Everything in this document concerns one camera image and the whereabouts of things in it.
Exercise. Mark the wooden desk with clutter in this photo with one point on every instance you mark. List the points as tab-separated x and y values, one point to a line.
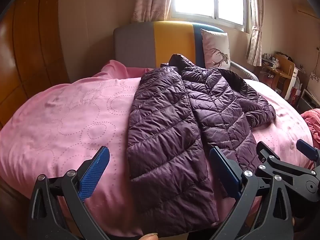
272	71

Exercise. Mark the person's left hand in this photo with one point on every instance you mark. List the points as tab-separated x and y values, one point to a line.
150	236

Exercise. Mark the white metal rail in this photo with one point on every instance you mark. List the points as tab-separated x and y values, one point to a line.
242	70

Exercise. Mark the white cardboard box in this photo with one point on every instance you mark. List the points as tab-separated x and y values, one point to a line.
293	82

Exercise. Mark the purple quilted down jacket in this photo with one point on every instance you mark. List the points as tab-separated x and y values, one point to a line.
170	130

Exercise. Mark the wooden wardrobe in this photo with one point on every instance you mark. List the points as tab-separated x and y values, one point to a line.
30	42

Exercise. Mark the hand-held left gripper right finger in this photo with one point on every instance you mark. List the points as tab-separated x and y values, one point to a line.
225	170

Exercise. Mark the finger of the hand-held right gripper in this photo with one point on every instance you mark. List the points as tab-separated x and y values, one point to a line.
270	158
306	148

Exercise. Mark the deer print pillow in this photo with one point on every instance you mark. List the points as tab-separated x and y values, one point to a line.
215	50

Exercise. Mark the pink bed blanket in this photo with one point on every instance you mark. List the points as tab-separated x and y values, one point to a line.
62	130

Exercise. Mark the pink patterned curtain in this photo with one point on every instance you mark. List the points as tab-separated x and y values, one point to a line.
256	42
150	0

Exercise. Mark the red ruffled cloth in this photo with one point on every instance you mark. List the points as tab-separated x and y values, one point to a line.
312	125

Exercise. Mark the grey yellow blue headboard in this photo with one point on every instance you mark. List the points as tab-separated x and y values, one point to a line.
172	42

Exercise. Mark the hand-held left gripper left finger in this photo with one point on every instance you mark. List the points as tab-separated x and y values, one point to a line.
95	170

